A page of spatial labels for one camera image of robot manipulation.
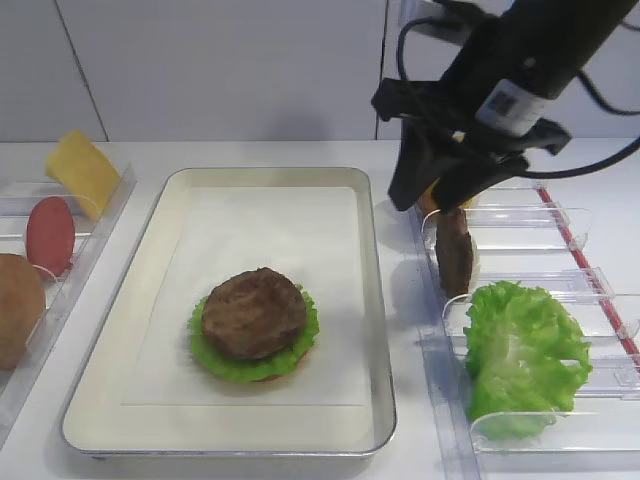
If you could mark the brown meat patty back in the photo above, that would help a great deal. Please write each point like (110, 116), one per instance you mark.
(454, 252)

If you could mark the brown meat patty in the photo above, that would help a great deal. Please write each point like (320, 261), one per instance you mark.
(454, 252)
(254, 315)

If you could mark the large green lettuce leaf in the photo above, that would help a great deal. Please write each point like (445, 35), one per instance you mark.
(527, 358)

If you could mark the clear plastic left rack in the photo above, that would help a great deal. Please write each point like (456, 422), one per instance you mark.
(18, 198)

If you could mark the clear plastic right rack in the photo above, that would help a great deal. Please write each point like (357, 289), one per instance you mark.
(523, 236)

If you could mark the bottom bun under lettuce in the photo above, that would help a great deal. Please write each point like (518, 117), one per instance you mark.
(280, 364)

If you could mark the left golden bun half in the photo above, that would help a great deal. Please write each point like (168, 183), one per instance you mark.
(426, 202)

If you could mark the green lettuce leaf on tray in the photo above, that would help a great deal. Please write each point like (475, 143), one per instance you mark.
(244, 371)

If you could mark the right golden bun half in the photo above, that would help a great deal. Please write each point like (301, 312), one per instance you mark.
(471, 203)

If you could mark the yellow cheese slice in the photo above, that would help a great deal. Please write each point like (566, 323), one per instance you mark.
(78, 165)

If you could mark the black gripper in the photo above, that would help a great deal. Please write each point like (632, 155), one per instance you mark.
(429, 105)

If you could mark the brown bun top left rack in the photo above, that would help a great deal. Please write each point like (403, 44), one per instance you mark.
(23, 302)

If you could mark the brown meat patty front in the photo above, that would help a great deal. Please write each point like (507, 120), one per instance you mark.
(254, 315)

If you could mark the white paper tray liner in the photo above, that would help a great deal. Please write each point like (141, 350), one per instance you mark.
(203, 236)

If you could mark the red tomato slice in rack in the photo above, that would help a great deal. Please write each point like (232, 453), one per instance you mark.
(50, 235)

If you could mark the golden bun half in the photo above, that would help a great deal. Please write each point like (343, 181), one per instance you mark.
(471, 203)
(426, 202)

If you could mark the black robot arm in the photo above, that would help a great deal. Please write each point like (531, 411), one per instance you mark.
(509, 67)

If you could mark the clear plastic rack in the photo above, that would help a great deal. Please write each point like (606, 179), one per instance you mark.
(523, 236)
(18, 198)

